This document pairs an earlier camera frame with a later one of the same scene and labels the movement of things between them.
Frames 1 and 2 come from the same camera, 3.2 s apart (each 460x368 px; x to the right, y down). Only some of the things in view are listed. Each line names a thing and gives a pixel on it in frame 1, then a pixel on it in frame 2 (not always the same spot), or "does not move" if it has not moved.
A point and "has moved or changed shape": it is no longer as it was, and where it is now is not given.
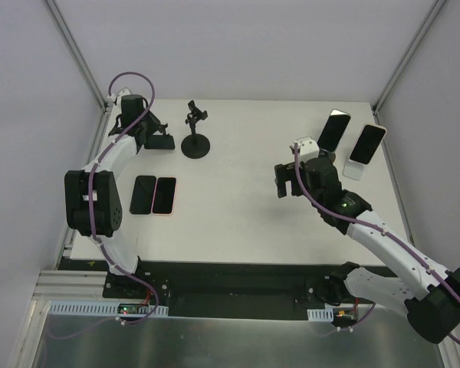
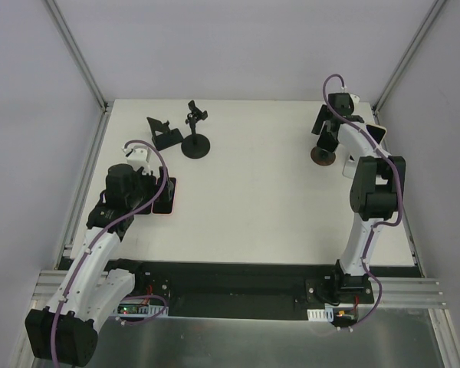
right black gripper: (288, 176) to (327, 125)
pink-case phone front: (163, 203) does not move
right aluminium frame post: (407, 55) does not move
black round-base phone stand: (195, 146) does not move
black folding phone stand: (157, 142) has moved or changed shape
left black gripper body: (153, 125) to (162, 185)
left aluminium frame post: (76, 50) does not move
